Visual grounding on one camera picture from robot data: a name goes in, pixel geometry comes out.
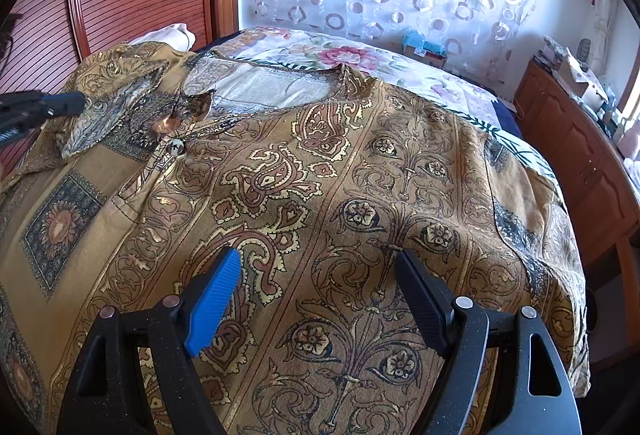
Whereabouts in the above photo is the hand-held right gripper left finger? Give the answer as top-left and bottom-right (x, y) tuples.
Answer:
(56, 247), (243, 435)

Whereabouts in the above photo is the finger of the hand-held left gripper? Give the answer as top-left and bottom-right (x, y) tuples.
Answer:
(0, 91), (87, 128)

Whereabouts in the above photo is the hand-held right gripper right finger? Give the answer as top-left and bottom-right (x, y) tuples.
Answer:
(394, 249), (584, 435)

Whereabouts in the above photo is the brown paisley patterned shirt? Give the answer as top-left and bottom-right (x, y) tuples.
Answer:
(0, 40), (590, 435)

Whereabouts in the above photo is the navy blue mattress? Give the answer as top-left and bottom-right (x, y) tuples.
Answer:
(492, 96), (527, 142)

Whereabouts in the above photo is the brown wooden cabinet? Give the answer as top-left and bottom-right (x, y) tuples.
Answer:
(512, 59), (640, 267)

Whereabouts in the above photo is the floral leaf printed bed sheet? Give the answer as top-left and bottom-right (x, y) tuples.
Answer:
(195, 27), (557, 182)

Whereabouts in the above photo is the blue box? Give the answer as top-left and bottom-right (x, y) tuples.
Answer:
(400, 29), (449, 66)

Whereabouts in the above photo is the white side curtain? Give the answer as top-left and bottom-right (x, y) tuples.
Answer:
(581, 0), (627, 66)

